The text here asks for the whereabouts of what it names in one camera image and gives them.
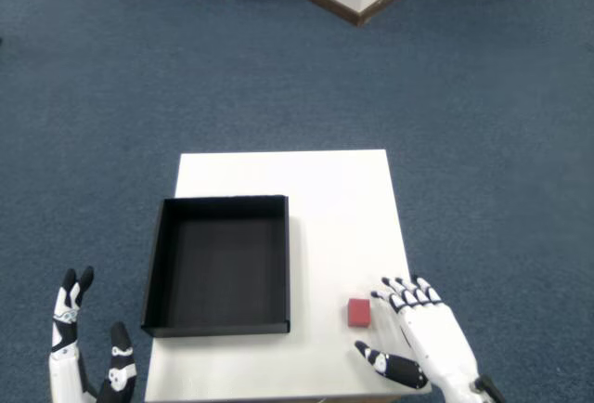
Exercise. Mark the small red cube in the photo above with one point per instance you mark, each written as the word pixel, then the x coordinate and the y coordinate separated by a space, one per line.
pixel 359 314

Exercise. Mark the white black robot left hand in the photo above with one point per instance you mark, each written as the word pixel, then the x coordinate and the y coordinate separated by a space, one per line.
pixel 62 375

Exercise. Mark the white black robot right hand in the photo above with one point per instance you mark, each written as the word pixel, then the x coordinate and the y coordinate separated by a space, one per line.
pixel 431 333

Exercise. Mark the black open cardboard box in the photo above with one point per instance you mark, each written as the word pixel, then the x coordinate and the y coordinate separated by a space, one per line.
pixel 218 263

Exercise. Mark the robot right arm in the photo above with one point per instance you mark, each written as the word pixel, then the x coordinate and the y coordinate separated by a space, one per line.
pixel 491 388

